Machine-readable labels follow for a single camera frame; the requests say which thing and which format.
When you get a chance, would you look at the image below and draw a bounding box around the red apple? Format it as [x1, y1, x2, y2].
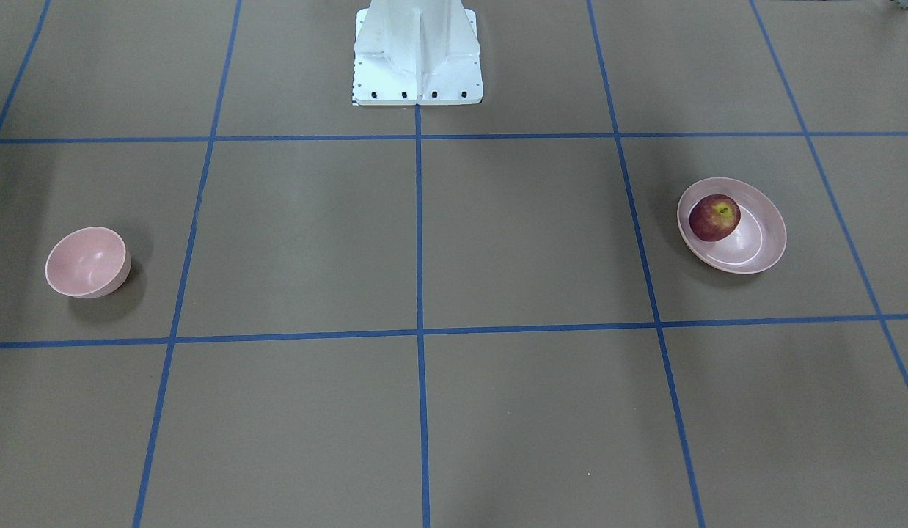
[689, 194, 742, 243]

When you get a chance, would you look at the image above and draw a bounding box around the pink bowl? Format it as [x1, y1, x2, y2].
[45, 225, 132, 298]

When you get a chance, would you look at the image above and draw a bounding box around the pink plate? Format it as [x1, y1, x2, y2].
[676, 177, 787, 274]

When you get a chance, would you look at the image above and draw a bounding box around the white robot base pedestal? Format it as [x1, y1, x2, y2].
[351, 1, 484, 106]

